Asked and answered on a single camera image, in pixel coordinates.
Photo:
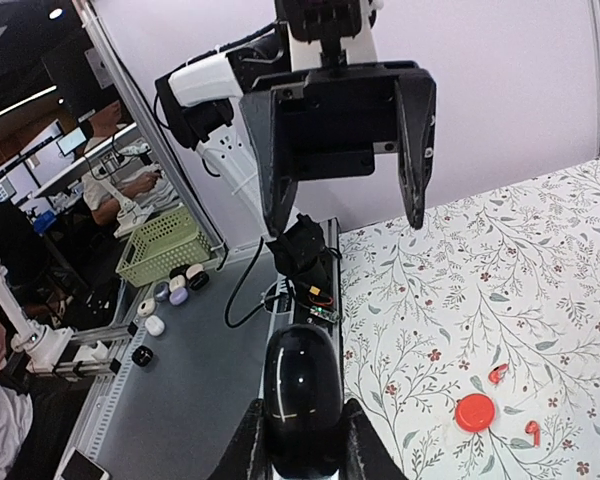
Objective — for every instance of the red earbud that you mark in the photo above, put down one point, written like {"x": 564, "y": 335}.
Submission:
{"x": 497, "y": 374}
{"x": 533, "y": 428}

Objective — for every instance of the red earbud upper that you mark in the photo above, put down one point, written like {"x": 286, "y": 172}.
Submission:
{"x": 497, "y": 374}

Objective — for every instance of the floral patterned table mat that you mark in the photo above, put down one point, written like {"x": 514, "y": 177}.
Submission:
{"x": 510, "y": 276}

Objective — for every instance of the red earbud lower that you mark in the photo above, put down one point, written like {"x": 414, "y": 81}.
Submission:
{"x": 533, "y": 428}

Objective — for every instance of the white earbud case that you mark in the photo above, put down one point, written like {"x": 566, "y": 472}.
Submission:
{"x": 154, "y": 325}

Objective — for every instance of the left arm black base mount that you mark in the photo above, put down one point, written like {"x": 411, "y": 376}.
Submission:
{"x": 317, "y": 289}

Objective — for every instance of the seated person white shirt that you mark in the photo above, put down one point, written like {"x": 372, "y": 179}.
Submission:
{"x": 144, "y": 186}

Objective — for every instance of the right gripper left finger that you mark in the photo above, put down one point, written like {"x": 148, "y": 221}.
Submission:
{"x": 245, "y": 457}

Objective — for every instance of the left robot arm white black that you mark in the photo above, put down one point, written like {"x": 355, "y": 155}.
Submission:
{"x": 200, "y": 100}

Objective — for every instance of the aluminium frame post left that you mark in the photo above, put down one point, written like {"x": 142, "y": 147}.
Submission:
{"x": 141, "y": 110}

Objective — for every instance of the white smartphone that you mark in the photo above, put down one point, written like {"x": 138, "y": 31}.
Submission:
{"x": 77, "y": 466}

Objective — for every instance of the red round charging case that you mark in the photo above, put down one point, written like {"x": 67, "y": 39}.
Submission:
{"x": 475, "y": 413}

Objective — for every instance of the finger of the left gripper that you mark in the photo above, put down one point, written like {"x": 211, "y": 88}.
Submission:
{"x": 415, "y": 101}
{"x": 263, "y": 117}

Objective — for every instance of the purple earbud case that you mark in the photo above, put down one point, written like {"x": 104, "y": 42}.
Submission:
{"x": 179, "y": 296}

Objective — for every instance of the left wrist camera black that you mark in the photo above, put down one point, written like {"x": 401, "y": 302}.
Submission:
{"x": 313, "y": 20}

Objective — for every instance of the small black earbud case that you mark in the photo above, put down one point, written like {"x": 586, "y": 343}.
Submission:
{"x": 142, "y": 356}

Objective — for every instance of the green plastic basket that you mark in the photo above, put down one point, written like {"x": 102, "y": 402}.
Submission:
{"x": 170, "y": 240}

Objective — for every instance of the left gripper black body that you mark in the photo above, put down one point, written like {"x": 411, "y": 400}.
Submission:
{"x": 341, "y": 122}

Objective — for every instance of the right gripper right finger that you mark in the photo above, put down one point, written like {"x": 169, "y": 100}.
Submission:
{"x": 363, "y": 454}

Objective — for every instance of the black earbud charging case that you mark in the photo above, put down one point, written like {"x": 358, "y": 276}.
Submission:
{"x": 303, "y": 403}

